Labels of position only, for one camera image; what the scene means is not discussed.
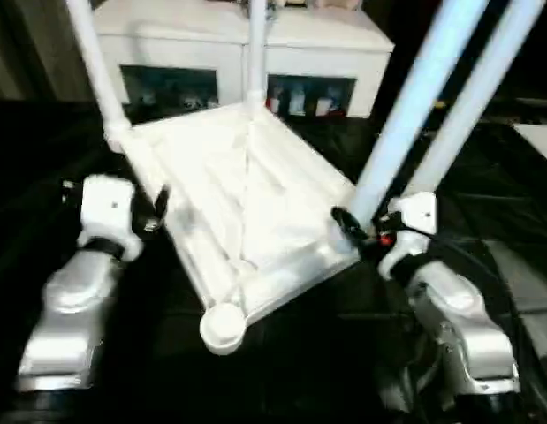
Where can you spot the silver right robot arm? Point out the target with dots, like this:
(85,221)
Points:
(459,318)

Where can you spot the white cabinet with glass doors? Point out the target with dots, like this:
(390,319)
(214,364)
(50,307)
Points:
(167,35)

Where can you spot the black work mat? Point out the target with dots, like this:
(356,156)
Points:
(300,380)

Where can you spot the flat white board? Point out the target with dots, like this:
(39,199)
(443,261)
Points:
(540,141)

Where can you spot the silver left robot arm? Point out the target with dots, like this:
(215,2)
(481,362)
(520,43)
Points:
(70,309)

